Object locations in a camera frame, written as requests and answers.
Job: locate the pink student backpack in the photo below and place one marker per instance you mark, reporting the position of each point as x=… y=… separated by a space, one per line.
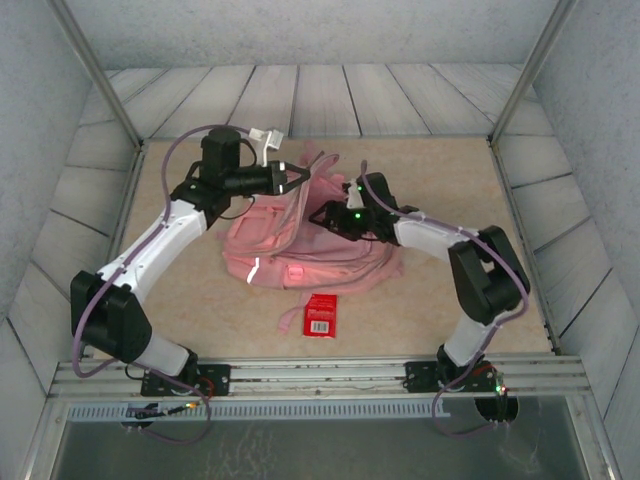
x=310 y=250

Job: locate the red card pack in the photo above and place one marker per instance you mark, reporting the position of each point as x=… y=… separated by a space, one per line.
x=320 y=317

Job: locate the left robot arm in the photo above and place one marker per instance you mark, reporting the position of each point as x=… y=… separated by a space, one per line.
x=150 y=245

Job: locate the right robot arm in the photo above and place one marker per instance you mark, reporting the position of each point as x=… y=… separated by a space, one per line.
x=490 y=285

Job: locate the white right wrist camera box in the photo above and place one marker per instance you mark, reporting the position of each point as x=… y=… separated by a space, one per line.
x=354 y=197

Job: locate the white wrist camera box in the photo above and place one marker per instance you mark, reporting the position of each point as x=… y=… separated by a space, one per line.
x=354 y=197
x=272 y=140

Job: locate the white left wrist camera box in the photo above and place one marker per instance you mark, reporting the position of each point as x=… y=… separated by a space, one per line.
x=272 y=140

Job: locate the aluminium table side rail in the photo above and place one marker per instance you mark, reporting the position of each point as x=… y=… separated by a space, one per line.
x=125 y=200
x=512 y=200

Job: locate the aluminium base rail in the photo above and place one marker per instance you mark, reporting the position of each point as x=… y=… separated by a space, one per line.
x=320 y=372

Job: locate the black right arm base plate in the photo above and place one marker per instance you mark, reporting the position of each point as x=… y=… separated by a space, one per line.
x=420 y=375

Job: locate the aluminium frame post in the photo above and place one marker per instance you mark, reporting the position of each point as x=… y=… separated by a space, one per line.
x=528 y=75
x=98 y=75

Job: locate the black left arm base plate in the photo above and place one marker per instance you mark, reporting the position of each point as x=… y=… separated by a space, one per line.
x=220 y=377

